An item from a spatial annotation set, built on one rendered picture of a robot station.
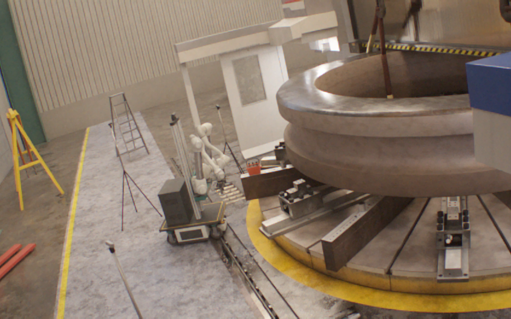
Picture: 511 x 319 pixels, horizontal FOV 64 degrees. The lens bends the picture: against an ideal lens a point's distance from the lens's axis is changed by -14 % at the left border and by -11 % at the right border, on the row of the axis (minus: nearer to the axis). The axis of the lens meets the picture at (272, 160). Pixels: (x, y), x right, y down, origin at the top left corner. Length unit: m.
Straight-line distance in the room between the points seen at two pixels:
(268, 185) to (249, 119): 3.18
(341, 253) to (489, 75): 3.44
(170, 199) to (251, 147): 3.74
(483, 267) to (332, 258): 1.54
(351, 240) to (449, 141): 1.45
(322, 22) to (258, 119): 2.58
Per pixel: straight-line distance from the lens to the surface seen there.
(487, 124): 1.73
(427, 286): 4.77
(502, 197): 5.81
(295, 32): 8.47
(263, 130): 9.86
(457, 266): 4.41
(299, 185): 5.70
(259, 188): 6.79
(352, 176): 5.10
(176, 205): 6.53
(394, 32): 8.93
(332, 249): 4.64
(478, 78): 1.69
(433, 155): 4.79
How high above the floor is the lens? 3.00
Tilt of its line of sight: 19 degrees down
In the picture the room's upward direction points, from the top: 12 degrees counter-clockwise
